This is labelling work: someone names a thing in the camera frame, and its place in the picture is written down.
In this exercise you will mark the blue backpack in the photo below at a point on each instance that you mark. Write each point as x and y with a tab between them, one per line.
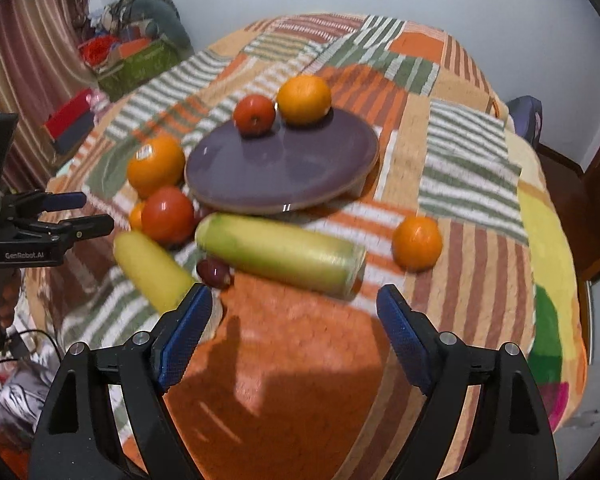
527	115

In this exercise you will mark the grey plush toy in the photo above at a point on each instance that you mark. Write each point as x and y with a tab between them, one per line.
158	20

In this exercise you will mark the dark red grape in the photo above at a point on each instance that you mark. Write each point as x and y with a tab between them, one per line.
215	273

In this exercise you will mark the yellow corn cob short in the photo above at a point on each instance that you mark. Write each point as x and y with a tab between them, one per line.
152	270

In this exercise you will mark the large plain orange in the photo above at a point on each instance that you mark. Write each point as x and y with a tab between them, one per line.
304	100

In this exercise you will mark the striped patchwork bed cover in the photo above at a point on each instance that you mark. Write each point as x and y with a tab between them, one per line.
288	383

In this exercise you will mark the red box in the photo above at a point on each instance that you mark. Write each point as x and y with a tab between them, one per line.
66	115

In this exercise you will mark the red tomato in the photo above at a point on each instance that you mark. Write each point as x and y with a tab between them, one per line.
254	115
168	217

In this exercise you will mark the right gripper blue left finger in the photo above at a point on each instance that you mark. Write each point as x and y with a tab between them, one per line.
149	364

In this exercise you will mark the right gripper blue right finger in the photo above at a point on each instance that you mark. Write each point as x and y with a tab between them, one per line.
439	365

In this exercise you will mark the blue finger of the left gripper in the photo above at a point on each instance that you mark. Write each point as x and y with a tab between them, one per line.
37	202
65	234

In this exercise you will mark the small mandarin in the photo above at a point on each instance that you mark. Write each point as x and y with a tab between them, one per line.
135	217
416	244

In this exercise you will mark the purple ceramic plate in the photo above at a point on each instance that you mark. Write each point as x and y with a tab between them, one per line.
287	169

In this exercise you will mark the green husked corn cob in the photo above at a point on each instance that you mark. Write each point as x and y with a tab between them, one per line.
282	252

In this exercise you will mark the large orange with sticker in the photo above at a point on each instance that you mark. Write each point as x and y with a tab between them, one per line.
157	163

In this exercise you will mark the green storage box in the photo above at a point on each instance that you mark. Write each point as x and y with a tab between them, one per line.
139	68

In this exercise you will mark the striped pink curtain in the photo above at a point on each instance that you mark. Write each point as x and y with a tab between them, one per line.
40	70

